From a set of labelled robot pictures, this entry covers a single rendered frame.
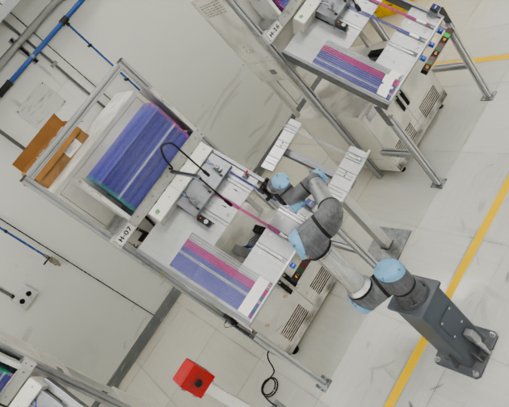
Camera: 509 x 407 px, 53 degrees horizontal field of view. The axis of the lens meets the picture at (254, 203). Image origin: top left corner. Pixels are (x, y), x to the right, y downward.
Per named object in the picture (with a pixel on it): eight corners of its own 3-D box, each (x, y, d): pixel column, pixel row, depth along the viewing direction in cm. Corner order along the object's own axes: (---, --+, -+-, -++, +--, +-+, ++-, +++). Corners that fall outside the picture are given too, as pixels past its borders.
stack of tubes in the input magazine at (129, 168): (190, 135, 273) (153, 101, 259) (133, 211, 261) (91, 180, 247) (180, 134, 283) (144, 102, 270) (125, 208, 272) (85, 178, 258)
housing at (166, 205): (216, 157, 289) (212, 148, 275) (165, 228, 277) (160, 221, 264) (204, 151, 290) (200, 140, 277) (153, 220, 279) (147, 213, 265)
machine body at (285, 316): (351, 267, 333) (295, 214, 302) (296, 362, 317) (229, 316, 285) (292, 248, 387) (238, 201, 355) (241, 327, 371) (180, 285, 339)
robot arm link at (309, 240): (396, 300, 212) (318, 223, 188) (368, 322, 215) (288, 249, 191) (384, 283, 223) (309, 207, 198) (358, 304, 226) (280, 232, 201)
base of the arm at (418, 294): (434, 283, 218) (423, 271, 213) (419, 314, 214) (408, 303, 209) (405, 276, 230) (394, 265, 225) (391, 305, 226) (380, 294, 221)
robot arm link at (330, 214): (339, 202, 186) (313, 161, 231) (317, 221, 188) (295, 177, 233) (359, 223, 190) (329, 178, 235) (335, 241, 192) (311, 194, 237)
